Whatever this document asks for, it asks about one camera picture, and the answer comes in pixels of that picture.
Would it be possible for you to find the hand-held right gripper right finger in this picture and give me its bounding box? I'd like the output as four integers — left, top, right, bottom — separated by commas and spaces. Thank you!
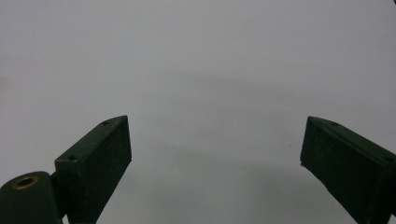
300, 116, 396, 224

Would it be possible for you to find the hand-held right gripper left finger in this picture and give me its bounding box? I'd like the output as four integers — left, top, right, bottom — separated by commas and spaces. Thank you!
50, 115, 133, 224

